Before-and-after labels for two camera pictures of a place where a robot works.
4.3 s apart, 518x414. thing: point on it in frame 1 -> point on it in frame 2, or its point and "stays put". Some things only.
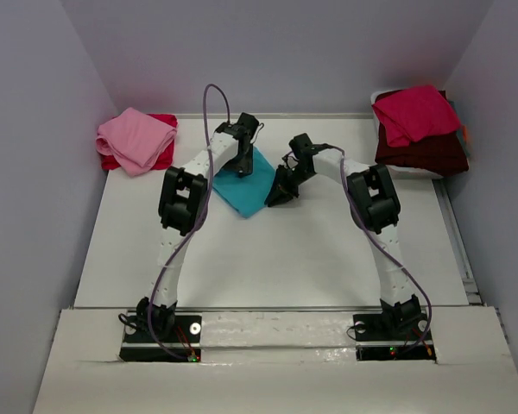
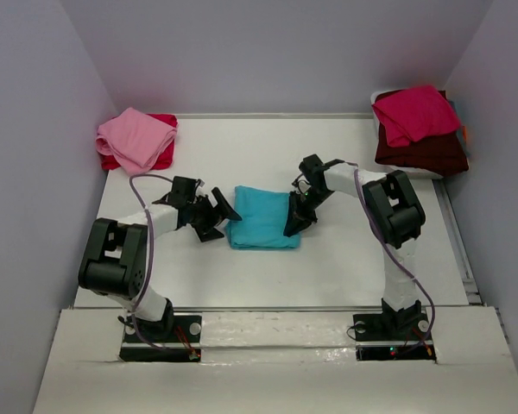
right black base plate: [400, 335] stays put
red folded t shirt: [110, 162] stays put
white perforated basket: [393, 169] stays put
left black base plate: [161, 336] stays put
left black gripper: [243, 159] -> [208, 214]
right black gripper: [287, 180] -> [302, 205]
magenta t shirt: [414, 114] stays put
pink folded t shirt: [136, 138] stays put
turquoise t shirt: [245, 195] -> [263, 216]
